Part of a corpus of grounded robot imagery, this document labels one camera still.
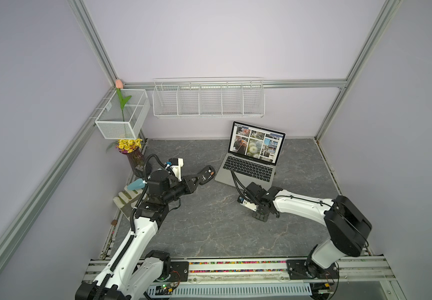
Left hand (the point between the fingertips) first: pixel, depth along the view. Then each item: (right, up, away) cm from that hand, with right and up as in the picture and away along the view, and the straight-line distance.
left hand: (201, 178), depth 75 cm
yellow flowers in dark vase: (-34, +13, +13) cm, 39 cm away
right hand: (+27, -16, +15) cm, 34 cm away
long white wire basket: (+1, +40, +24) cm, 47 cm away
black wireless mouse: (+2, +1, +2) cm, 4 cm away
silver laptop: (+27, +10, +34) cm, 44 cm away
